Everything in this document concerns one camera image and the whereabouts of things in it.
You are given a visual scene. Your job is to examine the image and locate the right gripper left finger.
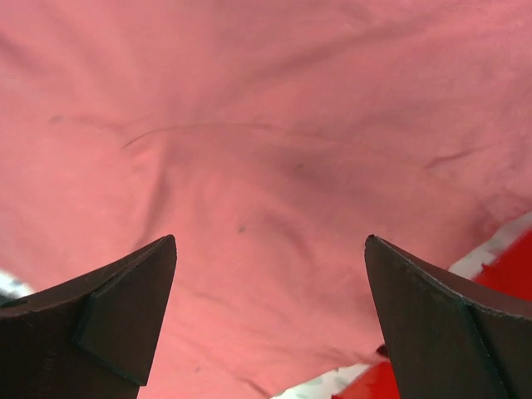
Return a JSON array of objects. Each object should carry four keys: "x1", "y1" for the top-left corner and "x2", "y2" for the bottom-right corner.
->
[{"x1": 1, "y1": 235, "x2": 177, "y2": 399}]

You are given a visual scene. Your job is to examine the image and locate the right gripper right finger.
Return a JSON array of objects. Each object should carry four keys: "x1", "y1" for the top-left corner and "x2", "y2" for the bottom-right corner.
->
[{"x1": 363, "y1": 234, "x2": 532, "y2": 399}]

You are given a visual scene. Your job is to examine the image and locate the pink t shirt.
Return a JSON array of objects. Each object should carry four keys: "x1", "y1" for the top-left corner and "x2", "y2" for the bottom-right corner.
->
[{"x1": 1, "y1": 1, "x2": 531, "y2": 398}]

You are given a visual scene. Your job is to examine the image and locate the red plastic tray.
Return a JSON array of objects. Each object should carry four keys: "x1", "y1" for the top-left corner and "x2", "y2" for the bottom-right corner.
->
[{"x1": 332, "y1": 226, "x2": 532, "y2": 399}]

